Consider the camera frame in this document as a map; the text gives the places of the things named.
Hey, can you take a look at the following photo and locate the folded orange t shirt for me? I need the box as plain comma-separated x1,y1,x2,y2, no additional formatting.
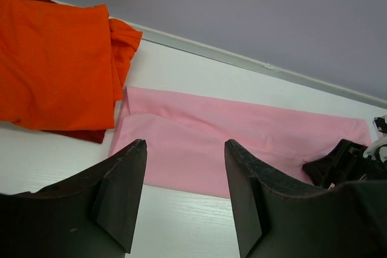
1,0,142,131

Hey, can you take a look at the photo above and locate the pink t shirt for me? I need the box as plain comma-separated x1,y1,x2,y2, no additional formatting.
110,87,371,198

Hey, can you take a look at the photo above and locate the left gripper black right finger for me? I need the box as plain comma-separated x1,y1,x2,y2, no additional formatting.
224,140,386,257

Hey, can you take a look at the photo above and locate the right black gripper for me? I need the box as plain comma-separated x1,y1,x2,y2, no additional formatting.
302,138,386,189

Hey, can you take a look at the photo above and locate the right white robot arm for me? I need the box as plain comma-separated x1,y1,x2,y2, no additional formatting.
302,138,386,189

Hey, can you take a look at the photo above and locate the folded dark red shirt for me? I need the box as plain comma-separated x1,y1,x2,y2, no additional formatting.
31,0,106,144

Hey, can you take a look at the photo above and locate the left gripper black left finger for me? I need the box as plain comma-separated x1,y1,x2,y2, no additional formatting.
1,139,147,257

